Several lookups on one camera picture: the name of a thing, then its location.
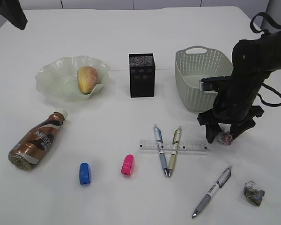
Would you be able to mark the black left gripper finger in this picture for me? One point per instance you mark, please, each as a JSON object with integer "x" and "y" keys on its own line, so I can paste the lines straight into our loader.
{"x": 12, "y": 11}

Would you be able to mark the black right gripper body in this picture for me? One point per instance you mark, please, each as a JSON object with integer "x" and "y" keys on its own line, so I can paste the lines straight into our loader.
{"x": 234, "y": 104}

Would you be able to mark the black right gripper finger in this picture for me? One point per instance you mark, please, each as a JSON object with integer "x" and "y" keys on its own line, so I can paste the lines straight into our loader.
{"x": 212, "y": 131}
{"x": 237, "y": 129}

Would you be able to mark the pink paper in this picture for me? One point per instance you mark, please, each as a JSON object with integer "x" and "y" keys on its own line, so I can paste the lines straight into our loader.
{"x": 224, "y": 137}

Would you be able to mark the blue grey paper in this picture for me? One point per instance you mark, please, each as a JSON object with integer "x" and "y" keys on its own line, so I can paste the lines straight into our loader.
{"x": 253, "y": 194}

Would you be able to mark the sugared bread roll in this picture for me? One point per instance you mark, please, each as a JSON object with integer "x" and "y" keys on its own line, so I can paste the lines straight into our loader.
{"x": 87, "y": 78}

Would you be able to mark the brown coffee bottle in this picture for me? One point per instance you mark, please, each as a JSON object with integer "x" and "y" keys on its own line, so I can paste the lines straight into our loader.
{"x": 32, "y": 148}

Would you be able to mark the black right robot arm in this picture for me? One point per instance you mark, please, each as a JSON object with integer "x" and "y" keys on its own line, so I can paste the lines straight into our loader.
{"x": 253, "y": 62}

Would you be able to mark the beige pen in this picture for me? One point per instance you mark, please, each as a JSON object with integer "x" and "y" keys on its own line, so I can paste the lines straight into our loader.
{"x": 175, "y": 148}

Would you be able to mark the white grey pen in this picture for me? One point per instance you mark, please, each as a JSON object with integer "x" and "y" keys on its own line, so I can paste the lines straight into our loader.
{"x": 220, "y": 182}

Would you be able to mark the blue grey pen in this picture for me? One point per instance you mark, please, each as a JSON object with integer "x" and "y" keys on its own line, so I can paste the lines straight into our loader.
{"x": 159, "y": 143}

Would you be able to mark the pale green plastic basket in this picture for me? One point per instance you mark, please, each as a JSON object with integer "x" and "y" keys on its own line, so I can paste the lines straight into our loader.
{"x": 193, "y": 64}

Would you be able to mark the pale green glass plate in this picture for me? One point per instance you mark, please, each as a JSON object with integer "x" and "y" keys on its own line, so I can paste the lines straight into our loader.
{"x": 59, "y": 78}

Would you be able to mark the pink pencil sharpener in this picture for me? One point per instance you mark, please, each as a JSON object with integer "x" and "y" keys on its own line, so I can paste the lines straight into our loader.
{"x": 128, "y": 165}

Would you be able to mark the black mesh pen holder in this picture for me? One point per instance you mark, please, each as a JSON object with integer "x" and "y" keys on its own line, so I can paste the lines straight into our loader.
{"x": 142, "y": 75}

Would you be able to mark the blue pencil sharpener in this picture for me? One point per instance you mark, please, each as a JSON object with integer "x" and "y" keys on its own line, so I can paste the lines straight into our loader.
{"x": 84, "y": 174}

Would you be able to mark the transparent plastic ruler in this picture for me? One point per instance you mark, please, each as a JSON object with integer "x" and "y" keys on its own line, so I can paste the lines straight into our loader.
{"x": 184, "y": 147}

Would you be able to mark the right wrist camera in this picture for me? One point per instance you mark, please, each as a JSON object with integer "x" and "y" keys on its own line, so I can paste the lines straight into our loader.
{"x": 216, "y": 84}

